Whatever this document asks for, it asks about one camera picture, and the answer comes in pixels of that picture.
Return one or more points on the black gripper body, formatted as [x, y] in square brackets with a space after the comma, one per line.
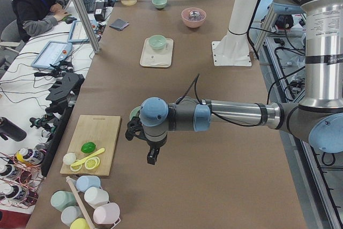
[154, 145]

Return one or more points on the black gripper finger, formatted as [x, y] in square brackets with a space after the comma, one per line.
[152, 155]

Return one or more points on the green bowl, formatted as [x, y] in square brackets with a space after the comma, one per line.
[135, 113]
[157, 42]
[159, 4]

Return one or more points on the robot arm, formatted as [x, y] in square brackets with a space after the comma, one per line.
[316, 119]

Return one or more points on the lemon slice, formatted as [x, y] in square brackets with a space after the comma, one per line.
[92, 163]
[76, 168]

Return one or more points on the green lime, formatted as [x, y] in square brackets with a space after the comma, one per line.
[88, 147]

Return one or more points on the white mug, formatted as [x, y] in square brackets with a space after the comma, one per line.
[96, 197]

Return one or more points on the blue mug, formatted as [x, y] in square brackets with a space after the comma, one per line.
[86, 181]

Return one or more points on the pink mug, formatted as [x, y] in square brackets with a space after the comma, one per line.
[107, 214]

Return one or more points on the yellow plastic knife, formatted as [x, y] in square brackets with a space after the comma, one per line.
[83, 160]

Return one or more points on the cream rectangular tray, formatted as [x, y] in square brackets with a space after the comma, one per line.
[157, 58]

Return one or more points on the white garlic bulb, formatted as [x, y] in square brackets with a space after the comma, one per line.
[69, 158]

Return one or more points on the green bowl on tray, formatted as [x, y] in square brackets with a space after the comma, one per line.
[157, 42]

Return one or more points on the yellow mug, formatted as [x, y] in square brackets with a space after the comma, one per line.
[79, 223]

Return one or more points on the grey mug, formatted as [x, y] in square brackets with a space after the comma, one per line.
[70, 214]

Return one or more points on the green mug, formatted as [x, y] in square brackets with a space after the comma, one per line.
[62, 199]

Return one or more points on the grey folded cloth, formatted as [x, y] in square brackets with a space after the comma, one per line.
[119, 24]

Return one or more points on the yellow sauce bottle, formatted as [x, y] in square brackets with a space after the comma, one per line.
[32, 156]

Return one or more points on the pink bowl with ice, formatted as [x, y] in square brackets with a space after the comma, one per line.
[193, 23]

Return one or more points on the blue teach pendant far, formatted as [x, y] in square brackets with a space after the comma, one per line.
[77, 33]

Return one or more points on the blue teach pendant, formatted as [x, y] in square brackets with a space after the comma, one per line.
[52, 54]
[77, 33]

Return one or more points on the blue teach pendant near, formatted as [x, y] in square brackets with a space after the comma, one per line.
[52, 54]

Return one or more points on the black power adapter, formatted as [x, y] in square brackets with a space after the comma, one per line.
[99, 11]

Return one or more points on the black water bottle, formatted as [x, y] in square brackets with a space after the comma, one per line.
[10, 130]

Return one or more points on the seated person in black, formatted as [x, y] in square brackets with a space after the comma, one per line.
[35, 17]

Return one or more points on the aluminium frame post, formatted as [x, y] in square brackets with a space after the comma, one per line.
[87, 25]

